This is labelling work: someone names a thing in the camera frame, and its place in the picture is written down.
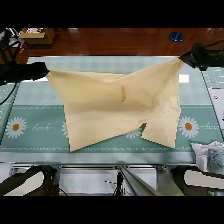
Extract brown cardboard box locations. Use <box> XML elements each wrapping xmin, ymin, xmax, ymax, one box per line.
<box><xmin>18</xmin><ymin>27</ymin><xmax>55</xmax><ymax>46</ymax></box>

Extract blue round object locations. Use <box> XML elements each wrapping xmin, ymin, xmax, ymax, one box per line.
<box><xmin>168</xmin><ymin>31</ymin><xmax>185</xmax><ymax>43</ymax></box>

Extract pale yellow shirt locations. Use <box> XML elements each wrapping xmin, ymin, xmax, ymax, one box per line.
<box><xmin>46</xmin><ymin>57</ymin><xmax>186</xmax><ymax>153</ymax></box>

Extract silver frame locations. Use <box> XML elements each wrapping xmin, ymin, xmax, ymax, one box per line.
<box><xmin>0</xmin><ymin>161</ymin><xmax>224</xmax><ymax>197</ymax></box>

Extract heap of clothes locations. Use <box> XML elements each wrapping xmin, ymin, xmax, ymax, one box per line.
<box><xmin>190</xmin><ymin>140</ymin><xmax>224</xmax><ymax>173</ymax></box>

